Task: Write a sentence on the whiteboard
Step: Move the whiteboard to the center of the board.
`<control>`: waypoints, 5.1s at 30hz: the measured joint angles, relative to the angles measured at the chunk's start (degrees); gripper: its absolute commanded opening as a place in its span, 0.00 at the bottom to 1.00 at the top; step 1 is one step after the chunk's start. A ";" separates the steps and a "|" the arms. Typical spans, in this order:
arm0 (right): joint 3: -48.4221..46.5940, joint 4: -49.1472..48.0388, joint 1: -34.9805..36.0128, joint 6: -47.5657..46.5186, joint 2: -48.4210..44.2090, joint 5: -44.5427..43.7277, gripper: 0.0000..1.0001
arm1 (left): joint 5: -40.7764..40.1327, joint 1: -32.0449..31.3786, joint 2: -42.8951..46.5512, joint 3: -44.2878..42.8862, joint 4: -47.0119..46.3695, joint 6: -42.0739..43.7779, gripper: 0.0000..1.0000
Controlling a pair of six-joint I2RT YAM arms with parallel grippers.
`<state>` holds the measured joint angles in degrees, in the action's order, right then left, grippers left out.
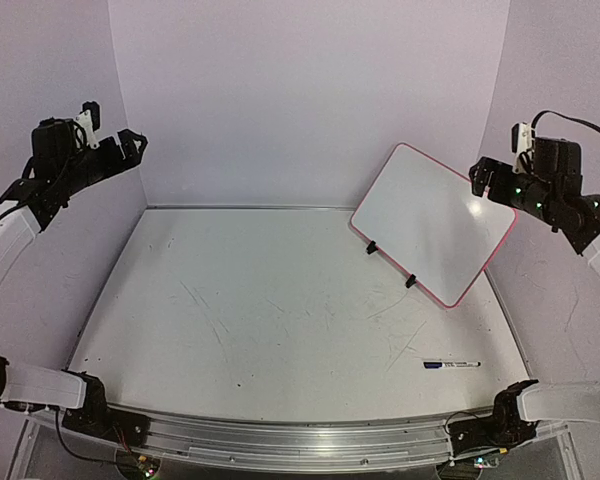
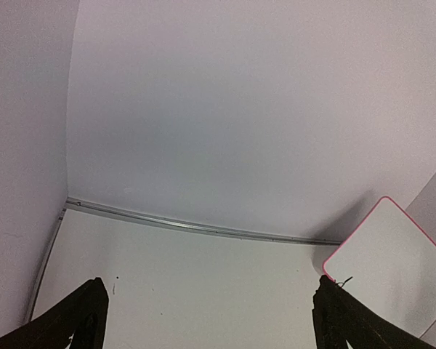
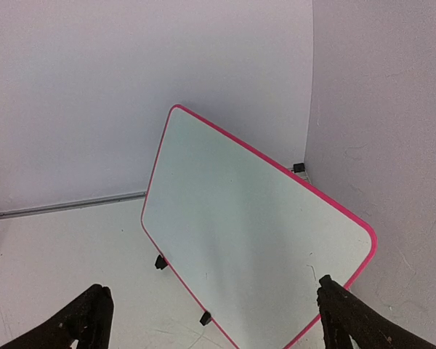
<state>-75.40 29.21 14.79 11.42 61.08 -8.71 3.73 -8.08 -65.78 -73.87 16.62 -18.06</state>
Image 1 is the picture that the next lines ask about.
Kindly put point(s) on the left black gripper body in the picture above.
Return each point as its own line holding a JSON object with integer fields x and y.
{"x": 107, "y": 164}

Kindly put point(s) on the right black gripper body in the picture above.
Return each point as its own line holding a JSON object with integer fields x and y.
{"x": 505, "y": 193}

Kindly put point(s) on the pink framed whiteboard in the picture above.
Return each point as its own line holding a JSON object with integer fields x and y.
{"x": 426, "y": 221}

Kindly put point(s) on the white marker pen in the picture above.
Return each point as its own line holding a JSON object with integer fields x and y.
{"x": 460, "y": 364}

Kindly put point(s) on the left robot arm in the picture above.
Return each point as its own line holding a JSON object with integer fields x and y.
{"x": 67, "y": 157}

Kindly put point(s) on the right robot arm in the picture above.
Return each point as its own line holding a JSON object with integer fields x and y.
{"x": 549, "y": 189}

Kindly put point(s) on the black whiteboard stand clip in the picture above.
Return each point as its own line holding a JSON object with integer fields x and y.
{"x": 371, "y": 247}

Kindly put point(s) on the right circuit board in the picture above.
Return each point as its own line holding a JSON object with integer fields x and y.
{"x": 486, "y": 462}

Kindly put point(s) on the circuit board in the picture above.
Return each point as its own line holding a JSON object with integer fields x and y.
{"x": 136, "y": 467}
{"x": 486, "y": 462}

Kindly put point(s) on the left circuit board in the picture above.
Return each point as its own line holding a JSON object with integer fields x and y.
{"x": 136, "y": 467}

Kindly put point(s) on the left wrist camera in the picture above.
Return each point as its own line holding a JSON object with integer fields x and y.
{"x": 88, "y": 122}

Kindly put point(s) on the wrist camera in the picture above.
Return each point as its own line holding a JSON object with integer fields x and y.
{"x": 88, "y": 122}
{"x": 522, "y": 141}

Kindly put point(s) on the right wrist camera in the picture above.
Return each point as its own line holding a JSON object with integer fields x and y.
{"x": 522, "y": 141}

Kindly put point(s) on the aluminium front rail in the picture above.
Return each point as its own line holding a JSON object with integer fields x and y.
{"x": 299, "y": 447}

